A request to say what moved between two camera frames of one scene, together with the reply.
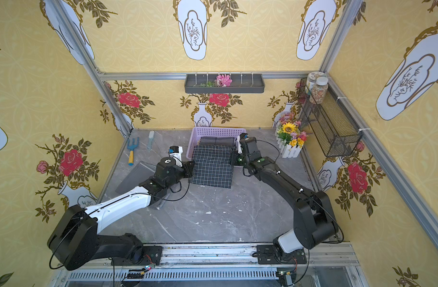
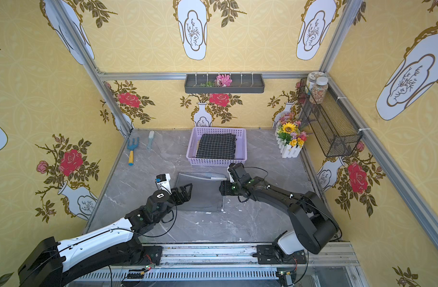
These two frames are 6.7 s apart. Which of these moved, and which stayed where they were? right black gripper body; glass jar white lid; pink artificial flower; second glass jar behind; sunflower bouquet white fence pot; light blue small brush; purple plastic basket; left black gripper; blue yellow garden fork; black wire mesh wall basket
Moved: left black gripper; right black gripper body
Stayed: black wire mesh wall basket; light blue small brush; blue yellow garden fork; sunflower bouquet white fence pot; second glass jar behind; glass jar white lid; purple plastic basket; pink artificial flower
